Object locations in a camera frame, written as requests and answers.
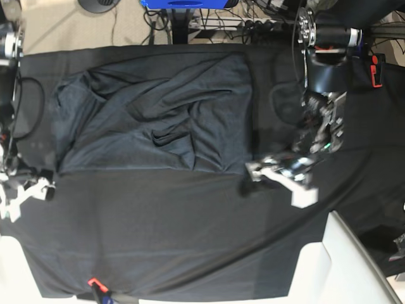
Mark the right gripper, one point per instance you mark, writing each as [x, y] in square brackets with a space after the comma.
[18, 184]

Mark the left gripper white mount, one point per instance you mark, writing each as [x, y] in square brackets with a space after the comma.
[291, 170]

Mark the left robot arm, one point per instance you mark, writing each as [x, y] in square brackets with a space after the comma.
[326, 49]

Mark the dark grey T-shirt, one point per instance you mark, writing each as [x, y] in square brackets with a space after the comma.
[187, 111]

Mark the red black clamp right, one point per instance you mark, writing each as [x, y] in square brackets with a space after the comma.
[376, 70]

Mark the black round stand base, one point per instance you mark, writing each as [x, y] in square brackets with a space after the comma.
[98, 6]

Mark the red clamp front edge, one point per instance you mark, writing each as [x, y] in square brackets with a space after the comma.
[95, 283]

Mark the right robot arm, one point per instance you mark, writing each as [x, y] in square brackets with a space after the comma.
[12, 37]

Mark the blue plastic bin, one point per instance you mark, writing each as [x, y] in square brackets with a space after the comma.
[189, 4]

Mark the black power strip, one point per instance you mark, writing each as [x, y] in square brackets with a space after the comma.
[267, 26]

